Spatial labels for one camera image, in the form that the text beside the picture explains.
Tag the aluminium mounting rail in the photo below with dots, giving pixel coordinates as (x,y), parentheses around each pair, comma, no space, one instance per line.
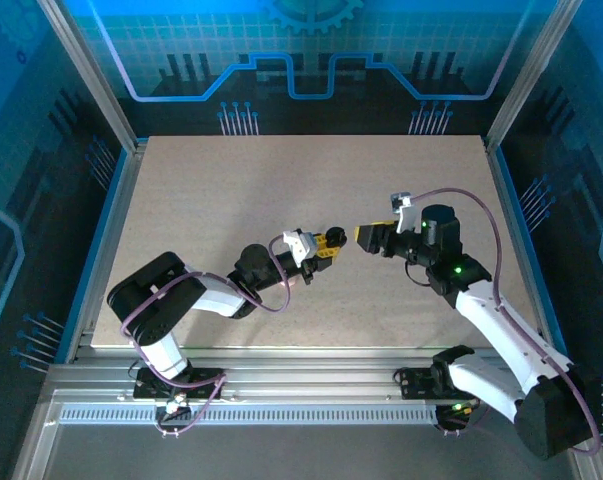
(306,372)

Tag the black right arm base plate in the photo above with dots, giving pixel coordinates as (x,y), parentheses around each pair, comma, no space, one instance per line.
(413,382)

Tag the aluminium frame post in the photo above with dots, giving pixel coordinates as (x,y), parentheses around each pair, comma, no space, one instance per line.
(93,75)
(530,75)

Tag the aluminium side frame rail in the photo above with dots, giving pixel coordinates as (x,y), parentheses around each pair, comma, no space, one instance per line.
(506,200)
(126,200)

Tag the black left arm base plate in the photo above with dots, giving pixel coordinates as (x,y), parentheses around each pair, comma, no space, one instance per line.
(206,382)

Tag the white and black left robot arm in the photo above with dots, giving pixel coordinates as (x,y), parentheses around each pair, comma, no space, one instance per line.
(216,295)

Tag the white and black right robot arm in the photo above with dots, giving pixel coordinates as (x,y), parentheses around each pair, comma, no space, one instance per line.
(501,330)

